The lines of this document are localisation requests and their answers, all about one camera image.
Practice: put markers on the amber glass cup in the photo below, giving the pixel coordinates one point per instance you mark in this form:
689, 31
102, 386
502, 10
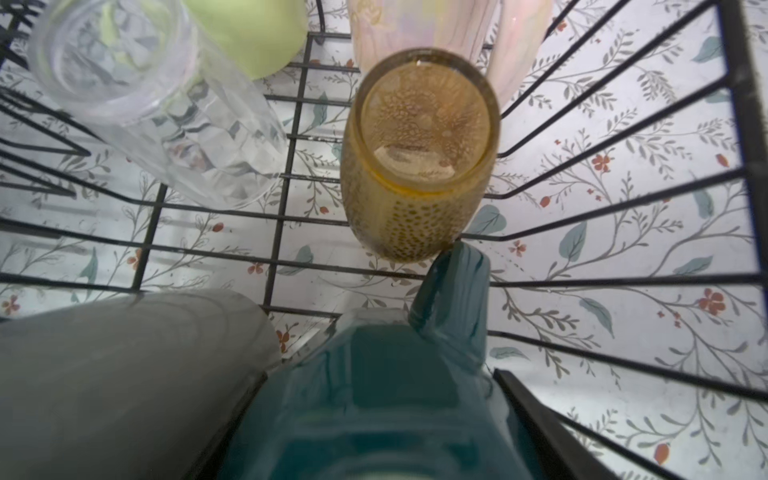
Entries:
419, 147

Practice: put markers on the grey ceramic mug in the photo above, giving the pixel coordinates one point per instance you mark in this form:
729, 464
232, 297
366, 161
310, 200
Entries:
132, 387

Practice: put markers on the pink iridescent mug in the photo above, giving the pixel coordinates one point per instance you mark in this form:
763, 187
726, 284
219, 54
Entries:
380, 29

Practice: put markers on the clear glass cup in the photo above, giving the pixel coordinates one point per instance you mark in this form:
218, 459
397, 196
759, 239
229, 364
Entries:
145, 80

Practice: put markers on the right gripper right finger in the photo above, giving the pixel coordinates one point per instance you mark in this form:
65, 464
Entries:
559, 453

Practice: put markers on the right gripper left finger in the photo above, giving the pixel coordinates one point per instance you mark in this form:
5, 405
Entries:
210, 460

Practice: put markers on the black wire dish rack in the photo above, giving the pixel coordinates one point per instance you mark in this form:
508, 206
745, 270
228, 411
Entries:
625, 223

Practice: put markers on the green ceramic mug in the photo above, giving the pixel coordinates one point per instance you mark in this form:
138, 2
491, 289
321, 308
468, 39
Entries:
260, 37

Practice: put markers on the dark green cream mug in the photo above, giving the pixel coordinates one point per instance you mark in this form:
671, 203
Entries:
392, 394

